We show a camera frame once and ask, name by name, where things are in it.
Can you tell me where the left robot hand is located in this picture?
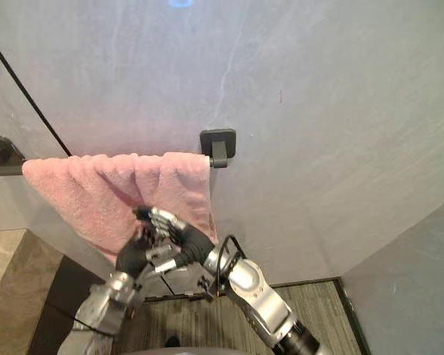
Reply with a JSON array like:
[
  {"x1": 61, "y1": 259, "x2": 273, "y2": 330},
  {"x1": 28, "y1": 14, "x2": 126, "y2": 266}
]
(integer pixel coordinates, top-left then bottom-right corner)
[{"x1": 115, "y1": 228, "x2": 182, "y2": 284}]

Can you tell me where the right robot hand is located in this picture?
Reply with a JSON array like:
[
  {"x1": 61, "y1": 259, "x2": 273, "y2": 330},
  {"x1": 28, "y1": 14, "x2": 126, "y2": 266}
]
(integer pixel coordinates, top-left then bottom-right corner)
[{"x1": 132, "y1": 205, "x2": 216, "y2": 270}]

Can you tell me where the pink terry towel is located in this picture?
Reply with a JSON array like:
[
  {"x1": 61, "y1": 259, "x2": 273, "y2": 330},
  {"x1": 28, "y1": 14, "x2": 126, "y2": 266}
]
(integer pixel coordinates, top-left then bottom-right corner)
[{"x1": 21, "y1": 151, "x2": 220, "y2": 264}]

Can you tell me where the dark metal towel bar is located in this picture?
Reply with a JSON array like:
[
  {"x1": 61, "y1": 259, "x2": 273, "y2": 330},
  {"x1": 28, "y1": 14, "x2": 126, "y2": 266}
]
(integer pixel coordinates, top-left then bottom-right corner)
[{"x1": 0, "y1": 127, "x2": 238, "y2": 179}]

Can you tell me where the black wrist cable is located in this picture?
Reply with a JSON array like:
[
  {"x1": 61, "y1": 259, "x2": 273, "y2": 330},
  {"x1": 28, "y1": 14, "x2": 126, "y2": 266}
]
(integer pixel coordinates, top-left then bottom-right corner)
[{"x1": 198, "y1": 234, "x2": 247, "y2": 302}]

